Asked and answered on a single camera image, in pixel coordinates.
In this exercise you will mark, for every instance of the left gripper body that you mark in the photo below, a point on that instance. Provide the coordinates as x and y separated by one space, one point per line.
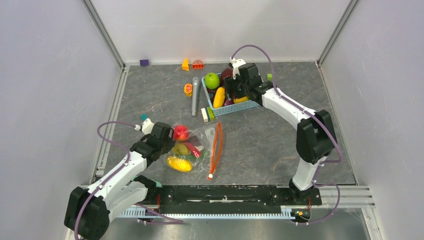
167 145

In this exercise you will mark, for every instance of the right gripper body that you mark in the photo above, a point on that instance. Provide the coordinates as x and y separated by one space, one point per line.
238 87

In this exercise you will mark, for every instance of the yellow-green toy fruit slice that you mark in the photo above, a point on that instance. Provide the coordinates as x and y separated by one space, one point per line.
180 149

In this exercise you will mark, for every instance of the red toy apple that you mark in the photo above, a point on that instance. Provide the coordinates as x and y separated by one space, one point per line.
181 133

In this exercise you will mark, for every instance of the dark red toy peach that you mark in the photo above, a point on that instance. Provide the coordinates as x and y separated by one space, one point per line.
226 73

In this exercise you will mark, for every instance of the yellow toy mango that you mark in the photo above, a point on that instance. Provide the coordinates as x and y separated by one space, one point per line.
179 164

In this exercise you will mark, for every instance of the red toy chili pepper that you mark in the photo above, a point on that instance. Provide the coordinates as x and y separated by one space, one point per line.
194 151

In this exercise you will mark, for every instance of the clear zip top bag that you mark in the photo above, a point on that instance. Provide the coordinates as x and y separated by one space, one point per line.
209 140

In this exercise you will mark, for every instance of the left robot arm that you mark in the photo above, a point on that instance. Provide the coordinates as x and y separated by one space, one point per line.
90 210

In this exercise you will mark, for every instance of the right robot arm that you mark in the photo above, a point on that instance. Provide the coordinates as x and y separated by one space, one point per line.
315 134

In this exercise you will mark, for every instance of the yellow toy lemon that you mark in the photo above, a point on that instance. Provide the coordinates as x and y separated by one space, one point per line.
240 100

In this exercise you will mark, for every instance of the teal toy block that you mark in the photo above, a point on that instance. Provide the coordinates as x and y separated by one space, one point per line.
143 117

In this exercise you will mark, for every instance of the yellow toy corn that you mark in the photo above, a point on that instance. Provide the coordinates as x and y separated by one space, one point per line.
219 98

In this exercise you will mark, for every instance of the green toy apple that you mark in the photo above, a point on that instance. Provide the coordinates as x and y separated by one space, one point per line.
212 81

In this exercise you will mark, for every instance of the light blue plastic basket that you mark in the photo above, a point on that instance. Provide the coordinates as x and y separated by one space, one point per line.
228 105

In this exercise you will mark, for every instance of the white green toy block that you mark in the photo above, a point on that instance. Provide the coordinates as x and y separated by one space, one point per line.
207 114

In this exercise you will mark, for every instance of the silver toy microphone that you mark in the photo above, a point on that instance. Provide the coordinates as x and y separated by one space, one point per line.
196 85

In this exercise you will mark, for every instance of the red semicircle toy block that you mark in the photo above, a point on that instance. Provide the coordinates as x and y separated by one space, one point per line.
198 64

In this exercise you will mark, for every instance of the orange slice toy block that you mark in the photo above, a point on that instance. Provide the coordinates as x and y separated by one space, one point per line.
188 89

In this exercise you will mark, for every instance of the purple toy block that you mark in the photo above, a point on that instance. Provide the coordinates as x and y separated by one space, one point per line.
144 62

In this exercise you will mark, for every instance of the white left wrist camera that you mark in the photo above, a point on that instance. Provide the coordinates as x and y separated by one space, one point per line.
146 126

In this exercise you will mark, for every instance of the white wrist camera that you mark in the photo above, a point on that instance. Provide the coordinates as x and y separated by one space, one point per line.
146 126
235 64

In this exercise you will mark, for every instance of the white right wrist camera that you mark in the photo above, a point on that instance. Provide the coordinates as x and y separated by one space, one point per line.
235 64

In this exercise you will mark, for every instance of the white slotted cable duct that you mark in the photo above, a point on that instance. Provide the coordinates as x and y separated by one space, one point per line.
137 212

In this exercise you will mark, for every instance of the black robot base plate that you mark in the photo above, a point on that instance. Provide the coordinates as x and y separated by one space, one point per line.
225 199

